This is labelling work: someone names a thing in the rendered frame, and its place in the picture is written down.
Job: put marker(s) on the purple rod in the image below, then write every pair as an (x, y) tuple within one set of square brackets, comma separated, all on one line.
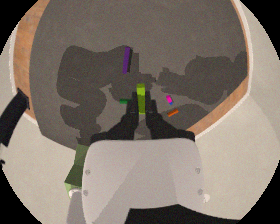
[(125, 62)]

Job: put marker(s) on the orange rod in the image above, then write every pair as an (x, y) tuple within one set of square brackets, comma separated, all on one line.
[(172, 112)]

